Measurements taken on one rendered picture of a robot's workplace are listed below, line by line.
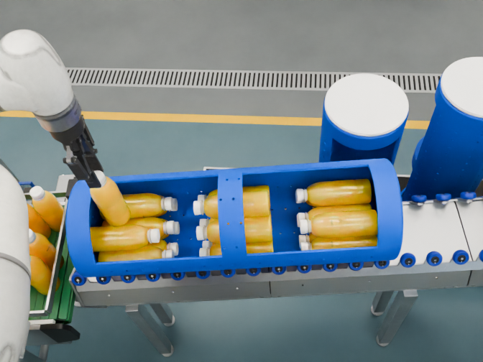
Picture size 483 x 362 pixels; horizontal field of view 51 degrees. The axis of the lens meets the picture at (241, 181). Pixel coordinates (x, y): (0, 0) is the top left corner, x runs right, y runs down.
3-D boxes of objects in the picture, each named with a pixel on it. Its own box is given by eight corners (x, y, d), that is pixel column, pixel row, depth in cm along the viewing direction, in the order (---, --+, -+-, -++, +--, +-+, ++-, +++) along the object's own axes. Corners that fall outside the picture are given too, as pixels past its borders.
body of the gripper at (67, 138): (76, 132, 104) (90, 158, 112) (82, 101, 108) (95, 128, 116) (40, 134, 104) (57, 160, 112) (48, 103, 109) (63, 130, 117)
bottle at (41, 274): (44, 300, 156) (16, 276, 140) (34, 284, 159) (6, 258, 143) (65, 286, 158) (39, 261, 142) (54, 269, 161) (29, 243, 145)
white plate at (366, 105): (310, 89, 176) (310, 92, 177) (350, 146, 161) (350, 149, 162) (380, 62, 180) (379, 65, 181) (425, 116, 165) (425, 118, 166)
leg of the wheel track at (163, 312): (175, 326, 240) (142, 275, 187) (162, 327, 240) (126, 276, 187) (175, 314, 243) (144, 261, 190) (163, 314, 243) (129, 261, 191)
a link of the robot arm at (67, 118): (77, 81, 104) (86, 100, 109) (34, 84, 104) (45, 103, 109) (70, 115, 99) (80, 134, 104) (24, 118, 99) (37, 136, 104)
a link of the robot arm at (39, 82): (77, 75, 105) (14, 86, 104) (48, 14, 92) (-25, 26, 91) (77, 114, 99) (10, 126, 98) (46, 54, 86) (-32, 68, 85)
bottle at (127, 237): (80, 230, 138) (149, 225, 137) (88, 224, 145) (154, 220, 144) (83, 256, 138) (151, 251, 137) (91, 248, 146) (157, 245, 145)
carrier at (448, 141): (461, 199, 247) (403, 181, 255) (534, 69, 174) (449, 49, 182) (448, 248, 234) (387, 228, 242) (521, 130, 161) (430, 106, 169)
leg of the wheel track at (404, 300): (389, 346, 227) (420, 297, 174) (376, 347, 227) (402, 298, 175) (387, 333, 230) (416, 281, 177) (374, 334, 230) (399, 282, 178)
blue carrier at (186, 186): (392, 277, 144) (410, 225, 122) (92, 294, 149) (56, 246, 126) (374, 196, 162) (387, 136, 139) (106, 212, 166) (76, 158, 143)
